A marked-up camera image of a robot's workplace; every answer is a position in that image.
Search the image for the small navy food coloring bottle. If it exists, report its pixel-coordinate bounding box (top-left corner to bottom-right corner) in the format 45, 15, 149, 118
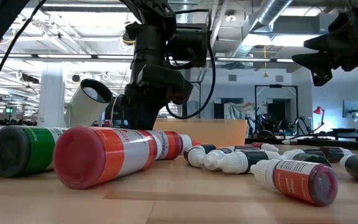
228, 145, 254, 152

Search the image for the small dark red coloring bottle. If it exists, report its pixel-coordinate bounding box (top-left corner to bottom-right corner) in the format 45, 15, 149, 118
318, 146, 353, 163

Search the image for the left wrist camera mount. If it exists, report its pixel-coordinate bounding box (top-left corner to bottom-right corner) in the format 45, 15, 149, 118
168, 23, 211, 68

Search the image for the red desk lamp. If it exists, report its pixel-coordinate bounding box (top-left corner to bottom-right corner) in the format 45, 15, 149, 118
312, 106, 326, 131

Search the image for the patterned hanging cloth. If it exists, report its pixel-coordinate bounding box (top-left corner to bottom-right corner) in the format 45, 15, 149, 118
224, 101, 256, 121

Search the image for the black aluminium table frame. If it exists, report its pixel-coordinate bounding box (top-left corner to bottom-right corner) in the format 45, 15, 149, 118
246, 136, 358, 152

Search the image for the orange translucent plastic bin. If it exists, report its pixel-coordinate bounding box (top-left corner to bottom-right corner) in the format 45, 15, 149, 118
152, 118, 249, 149

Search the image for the white spotlight lamp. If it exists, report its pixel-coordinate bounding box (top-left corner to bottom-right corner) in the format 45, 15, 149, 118
63, 78, 114, 129

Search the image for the small black food coloring bottle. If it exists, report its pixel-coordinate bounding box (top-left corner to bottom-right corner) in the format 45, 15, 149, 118
264, 149, 288, 160
203, 147, 234, 171
219, 150, 272, 174

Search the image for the dark office desk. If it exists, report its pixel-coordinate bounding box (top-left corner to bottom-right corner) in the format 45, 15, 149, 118
331, 127, 358, 141

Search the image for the spiral metal air duct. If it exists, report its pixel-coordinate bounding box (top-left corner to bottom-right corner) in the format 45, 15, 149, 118
228, 0, 295, 60

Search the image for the large orange-capped food coloring bottle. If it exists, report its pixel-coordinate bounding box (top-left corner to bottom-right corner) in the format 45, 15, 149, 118
149, 130, 203, 161
53, 126, 164, 190

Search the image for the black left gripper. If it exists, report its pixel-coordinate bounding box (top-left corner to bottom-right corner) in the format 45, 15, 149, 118
124, 63, 195, 131

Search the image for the white building pillar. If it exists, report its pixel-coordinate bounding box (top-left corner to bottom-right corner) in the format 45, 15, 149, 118
37, 62, 67, 128

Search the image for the wall-side computer monitor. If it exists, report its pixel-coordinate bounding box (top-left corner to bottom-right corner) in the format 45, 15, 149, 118
342, 100, 358, 119

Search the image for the yellow hanging cord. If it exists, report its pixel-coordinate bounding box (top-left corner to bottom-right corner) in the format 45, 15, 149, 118
262, 45, 269, 78

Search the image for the small orange-red label bottle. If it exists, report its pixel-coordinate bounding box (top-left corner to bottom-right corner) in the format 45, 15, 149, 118
249, 159, 339, 207

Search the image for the large green-capped food coloring bottle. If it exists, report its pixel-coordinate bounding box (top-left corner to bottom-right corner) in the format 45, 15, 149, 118
0, 125, 70, 178

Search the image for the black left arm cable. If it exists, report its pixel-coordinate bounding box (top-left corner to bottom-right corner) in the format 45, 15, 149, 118
165, 9, 217, 121

